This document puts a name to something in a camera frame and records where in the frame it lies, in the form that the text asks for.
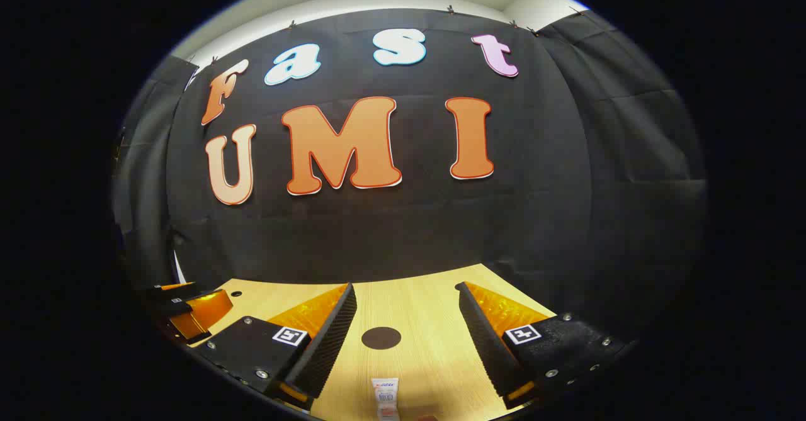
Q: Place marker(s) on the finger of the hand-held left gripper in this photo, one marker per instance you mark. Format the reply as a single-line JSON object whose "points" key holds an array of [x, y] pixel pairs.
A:
{"points": [[176, 291], [204, 314]]}

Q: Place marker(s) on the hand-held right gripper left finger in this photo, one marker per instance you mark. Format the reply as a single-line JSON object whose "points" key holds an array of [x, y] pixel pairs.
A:
{"points": [[327, 339]]}

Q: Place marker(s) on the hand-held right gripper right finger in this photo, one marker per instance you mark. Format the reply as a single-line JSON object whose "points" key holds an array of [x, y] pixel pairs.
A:
{"points": [[485, 339]]}

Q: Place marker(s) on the white toothpaste tube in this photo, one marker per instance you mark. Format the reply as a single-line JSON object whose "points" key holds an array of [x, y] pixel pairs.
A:
{"points": [[385, 397]]}

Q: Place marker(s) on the dark round coaster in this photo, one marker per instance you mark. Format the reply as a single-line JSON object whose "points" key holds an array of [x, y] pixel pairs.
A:
{"points": [[381, 338]]}

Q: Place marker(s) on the black backdrop cloth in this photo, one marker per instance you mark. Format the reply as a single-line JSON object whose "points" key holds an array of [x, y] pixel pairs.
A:
{"points": [[409, 232]]}

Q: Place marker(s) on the light wooden desktop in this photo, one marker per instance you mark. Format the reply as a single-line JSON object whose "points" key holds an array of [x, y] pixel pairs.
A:
{"points": [[415, 308]]}

